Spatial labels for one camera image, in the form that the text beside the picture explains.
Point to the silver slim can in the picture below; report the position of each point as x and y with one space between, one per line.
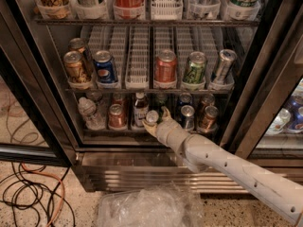
226 59

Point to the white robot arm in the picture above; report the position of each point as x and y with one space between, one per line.
196 151

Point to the green can bottom shelf front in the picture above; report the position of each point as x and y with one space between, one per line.
153 117

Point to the white can right compartment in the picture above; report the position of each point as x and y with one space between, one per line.
279 122

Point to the gold can middle shelf front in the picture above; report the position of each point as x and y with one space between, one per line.
75 67

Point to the red can bottom shelf front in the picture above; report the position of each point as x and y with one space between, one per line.
116 116

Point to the gold can middle shelf rear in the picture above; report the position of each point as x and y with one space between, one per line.
79 44

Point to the stainless steel fridge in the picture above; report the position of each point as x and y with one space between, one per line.
262 79

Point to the blue can bottom shelf front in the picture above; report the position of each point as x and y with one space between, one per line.
187 117

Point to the empty white tray top shelf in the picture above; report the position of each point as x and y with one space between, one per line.
166 9

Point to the orange can bottom shelf rear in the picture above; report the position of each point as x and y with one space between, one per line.
207 100

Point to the clear plastic bag bin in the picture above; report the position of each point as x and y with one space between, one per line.
166 205

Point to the red can bottom shelf rear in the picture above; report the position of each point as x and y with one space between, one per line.
119 98

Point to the orange can shelf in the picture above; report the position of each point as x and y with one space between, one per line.
207 100
209 117

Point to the brown juice bottle white cap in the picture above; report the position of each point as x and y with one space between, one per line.
140 108

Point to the blue can bottom shelf rear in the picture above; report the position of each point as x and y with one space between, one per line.
184 99

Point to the clear water bottle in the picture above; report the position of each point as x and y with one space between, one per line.
90 114

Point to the fridge sliding glass door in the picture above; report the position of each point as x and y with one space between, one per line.
36 130

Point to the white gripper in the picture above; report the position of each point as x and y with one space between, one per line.
164 129

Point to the green can middle shelf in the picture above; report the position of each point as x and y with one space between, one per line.
195 68

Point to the blue pepsi can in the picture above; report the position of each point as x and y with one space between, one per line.
105 67

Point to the red can middle shelf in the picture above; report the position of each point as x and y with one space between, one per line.
165 68

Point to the blue can right compartment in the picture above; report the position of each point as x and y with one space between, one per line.
294 106

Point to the blue can shelf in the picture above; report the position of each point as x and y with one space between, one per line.
184 99
187 117

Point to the orange can bottom shelf front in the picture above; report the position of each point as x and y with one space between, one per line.
209 117

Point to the green can bottom shelf rear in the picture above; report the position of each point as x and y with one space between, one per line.
160 101

